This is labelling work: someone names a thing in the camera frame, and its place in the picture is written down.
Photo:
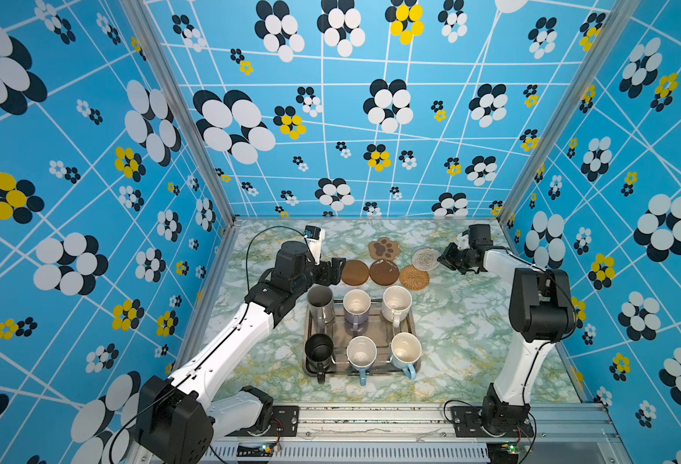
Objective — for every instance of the plain brown round coaster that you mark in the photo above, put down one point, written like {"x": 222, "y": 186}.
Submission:
{"x": 355, "y": 273}

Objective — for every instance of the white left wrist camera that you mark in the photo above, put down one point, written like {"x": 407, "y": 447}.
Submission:
{"x": 314, "y": 236}

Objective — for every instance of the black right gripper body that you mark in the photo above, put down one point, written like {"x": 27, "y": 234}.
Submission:
{"x": 457, "y": 259}

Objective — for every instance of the aluminium corner post right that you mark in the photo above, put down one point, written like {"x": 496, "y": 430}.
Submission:
{"x": 618, "y": 18}

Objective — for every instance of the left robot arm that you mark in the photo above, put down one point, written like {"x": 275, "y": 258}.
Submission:
{"x": 178, "y": 418}

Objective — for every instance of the blue handled cream mug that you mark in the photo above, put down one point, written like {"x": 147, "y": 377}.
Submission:
{"x": 406, "y": 351}

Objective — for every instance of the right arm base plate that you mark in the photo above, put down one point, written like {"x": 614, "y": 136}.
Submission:
{"x": 501, "y": 422}

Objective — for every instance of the aluminium front rail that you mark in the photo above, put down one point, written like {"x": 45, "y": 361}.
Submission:
{"x": 448, "y": 432}

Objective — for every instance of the scratched brown round coaster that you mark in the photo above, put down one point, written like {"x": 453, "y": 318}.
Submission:
{"x": 384, "y": 272}

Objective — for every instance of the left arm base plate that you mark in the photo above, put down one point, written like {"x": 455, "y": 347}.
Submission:
{"x": 283, "y": 422}

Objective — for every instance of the white ceramic mug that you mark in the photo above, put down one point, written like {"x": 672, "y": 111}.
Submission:
{"x": 396, "y": 304}

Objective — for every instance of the metal serving tray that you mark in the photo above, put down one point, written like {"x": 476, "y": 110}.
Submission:
{"x": 377, "y": 328}

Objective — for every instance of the aluminium corner post left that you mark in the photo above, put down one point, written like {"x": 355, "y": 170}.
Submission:
{"x": 145, "y": 31}

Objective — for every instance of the stainless steel cup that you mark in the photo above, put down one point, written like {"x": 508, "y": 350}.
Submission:
{"x": 321, "y": 306}

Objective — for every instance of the paw print cork coaster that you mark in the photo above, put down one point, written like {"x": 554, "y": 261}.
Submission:
{"x": 384, "y": 248}

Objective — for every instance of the light blue mug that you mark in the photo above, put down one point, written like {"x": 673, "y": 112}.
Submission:
{"x": 361, "y": 353}

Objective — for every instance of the purple ceramic mug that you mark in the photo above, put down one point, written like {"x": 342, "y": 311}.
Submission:
{"x": 356, "y": 305}

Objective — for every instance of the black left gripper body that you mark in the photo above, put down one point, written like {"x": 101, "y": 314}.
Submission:
{"x": 321, "y": 275}

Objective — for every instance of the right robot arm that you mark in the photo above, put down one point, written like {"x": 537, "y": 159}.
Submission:
{"x": 541, "y": 314}

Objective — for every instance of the black mug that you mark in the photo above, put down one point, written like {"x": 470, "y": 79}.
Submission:
{"x": 319, "y": 351}

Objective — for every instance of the aluminium corner post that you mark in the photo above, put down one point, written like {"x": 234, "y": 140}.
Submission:
{"x": 618, "y": 18}
{"x": 145, "y": 31}

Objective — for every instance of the rattan wicker round coaster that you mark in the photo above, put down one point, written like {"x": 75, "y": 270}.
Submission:
{"x": 414, "y": 279}

